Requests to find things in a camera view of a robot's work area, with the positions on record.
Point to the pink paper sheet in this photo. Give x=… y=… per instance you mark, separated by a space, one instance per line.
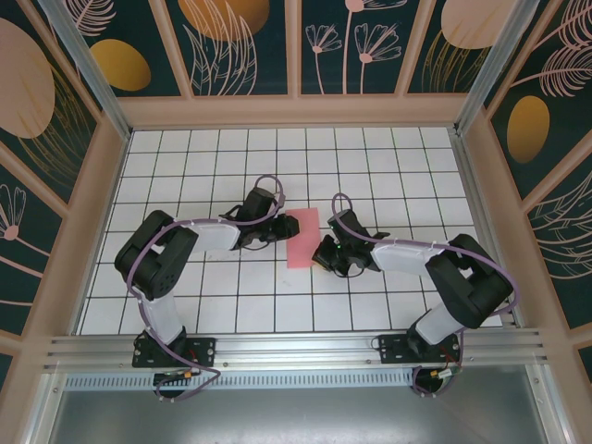
x=300 y=245

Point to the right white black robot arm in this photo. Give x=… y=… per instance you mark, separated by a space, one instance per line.
x=472 y=287

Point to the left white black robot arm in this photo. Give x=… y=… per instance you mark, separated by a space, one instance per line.
x=152 y=263

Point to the grey metal sheet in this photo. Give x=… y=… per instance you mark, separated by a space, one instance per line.
x=296 y=416

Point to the aluminium mounting rail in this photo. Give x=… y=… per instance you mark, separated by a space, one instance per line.
x=296 y=347

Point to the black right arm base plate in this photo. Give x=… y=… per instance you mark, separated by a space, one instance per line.
x=393 y=349

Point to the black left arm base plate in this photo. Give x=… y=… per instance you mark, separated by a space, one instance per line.
x=203 y=351

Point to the aluminium side rail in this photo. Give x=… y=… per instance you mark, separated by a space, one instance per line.
x=469 y=176

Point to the aluminium corner post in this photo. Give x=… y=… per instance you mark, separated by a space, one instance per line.
x=90 y=69
x=495 y=69

